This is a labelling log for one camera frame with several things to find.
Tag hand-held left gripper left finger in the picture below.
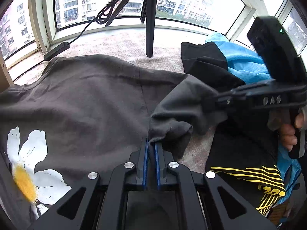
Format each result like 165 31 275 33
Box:
29 138 149 230

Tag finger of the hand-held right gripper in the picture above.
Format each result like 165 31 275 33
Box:
216 79 276 99
204 94 255 112

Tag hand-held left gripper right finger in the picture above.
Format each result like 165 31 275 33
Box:
154 142 276 230

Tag grey daisy print t-shirt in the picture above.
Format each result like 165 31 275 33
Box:
0 54 228 230

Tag person's right hand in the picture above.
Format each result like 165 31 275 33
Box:
279 112 305 152

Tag blue garment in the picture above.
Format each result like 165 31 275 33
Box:
205 32 303 211

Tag black garment with yellow pattern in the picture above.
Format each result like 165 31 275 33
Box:
180 41 288 222

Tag black tripod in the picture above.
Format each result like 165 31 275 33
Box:
106 0 159 58

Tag pink plaid blanket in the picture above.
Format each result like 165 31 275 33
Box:
13 27 216 167

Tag large light wooden board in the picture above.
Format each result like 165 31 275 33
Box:
0 53 12 90

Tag apartment buildings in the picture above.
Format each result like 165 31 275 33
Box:
0 0 214 51

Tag black cable with inline remote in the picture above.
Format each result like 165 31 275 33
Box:
44 0 125 61

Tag white window frame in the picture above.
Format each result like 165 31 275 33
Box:
0 0 307 77

